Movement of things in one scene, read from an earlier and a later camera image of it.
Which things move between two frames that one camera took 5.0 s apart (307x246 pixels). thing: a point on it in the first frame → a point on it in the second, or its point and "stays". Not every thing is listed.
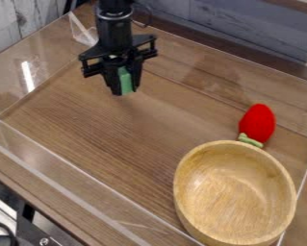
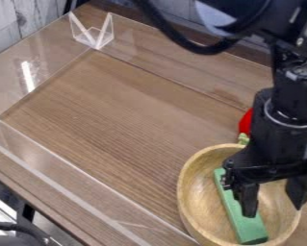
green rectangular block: [124, 80] → [250, 229]
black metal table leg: [29, 233] stays
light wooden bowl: [234, 193] stays
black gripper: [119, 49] → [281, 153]
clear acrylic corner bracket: [84, 36] stays
